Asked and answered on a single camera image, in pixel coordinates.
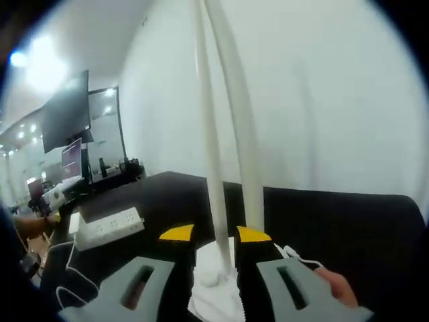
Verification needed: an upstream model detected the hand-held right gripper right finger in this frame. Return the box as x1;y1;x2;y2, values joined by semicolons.
236;226;375;322

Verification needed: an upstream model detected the laptop with lit screen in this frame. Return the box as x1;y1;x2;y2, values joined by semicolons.
61;137;83;184

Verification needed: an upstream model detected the person's right hand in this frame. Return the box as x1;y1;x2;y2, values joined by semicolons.
314;268;359;308

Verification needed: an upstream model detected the thin white lamp cable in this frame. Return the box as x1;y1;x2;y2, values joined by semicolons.
283;244;326;271

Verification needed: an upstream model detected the black side table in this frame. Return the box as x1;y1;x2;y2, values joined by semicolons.
89;165;147;195

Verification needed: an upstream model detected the black-framed glass board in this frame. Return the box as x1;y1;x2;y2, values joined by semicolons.
87;86;129;184

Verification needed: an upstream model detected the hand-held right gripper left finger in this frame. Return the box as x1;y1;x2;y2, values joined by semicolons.
58;223;197;322

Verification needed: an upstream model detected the white power strip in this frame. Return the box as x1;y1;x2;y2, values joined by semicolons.
74;207;145;252

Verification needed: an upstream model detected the white desk lamp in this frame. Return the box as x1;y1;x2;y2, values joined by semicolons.
187;0;292;322

